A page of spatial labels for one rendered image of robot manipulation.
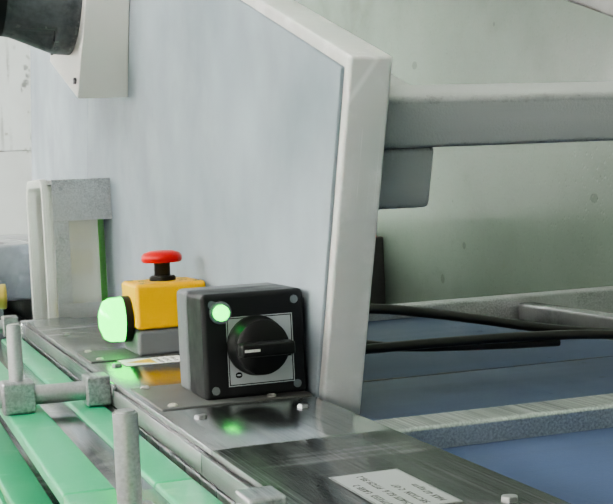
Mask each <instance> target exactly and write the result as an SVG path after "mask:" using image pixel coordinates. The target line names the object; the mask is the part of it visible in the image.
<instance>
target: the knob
mask: <svg viewBox="0 0 613 504"><path fill-rule="evenodd" d="M227 352H228V356H229V358H230V360H231V362H232V363H233V365H234V366H235V367H236V368H237V369H239V370H240V371H242V372H244V373H246V374H249V375H267V374H271V373H273V372H275V371H277V370H278V369H279V368H280V367H281V366H282V365H283V364H284V363H285V361H286V359H287V357H288V354H294V353H295V341H294V340H290V339H288V336H287V334H286V332H285V331H284V329H283V328H282V327H281V326H280V325H279V324H278V323H277V322H275V321H274V320H273V319H271V318H269V317H266V316H263V315H251V316H247V317H245V318H243V319H241V320H240V321H238V322H237V323H236V324H235V325H234V327H233V328H232V329H231V331H230V333H229V336H228V340H227Z"/></svg>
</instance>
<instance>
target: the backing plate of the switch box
mask: <svg viewBox="0 0 613 504"><path fill-rule="evenodd" d="M131 391H133V392H134V393H136V394H137V395H139V396H140V397H142V398H143V399H144V400H146V401H147V402H149V403H150V404H152V405H153V406H155V407H156V408H158V409H159V410H161V411H172V410H181V409H191V408H200V407H210V406H219V405H229V404H238V403H248V402H257V401H267V400H276V399H286V398H295V397H305V396H312V394H311V393H309V392H306V391H295V392H285V393H276V394H275V393H269V394H266V395H256V396H247V397H237V398H227V399H218V400H205V399H204V398H202V397H200V396H198V395H197V394H195V393H193V392H192V391H189V390H188V389H186V388H184V387H182V385H181V383H180V384H169V385H159V386H147V385H145V386H142V387H139V388H131Z"/></svg>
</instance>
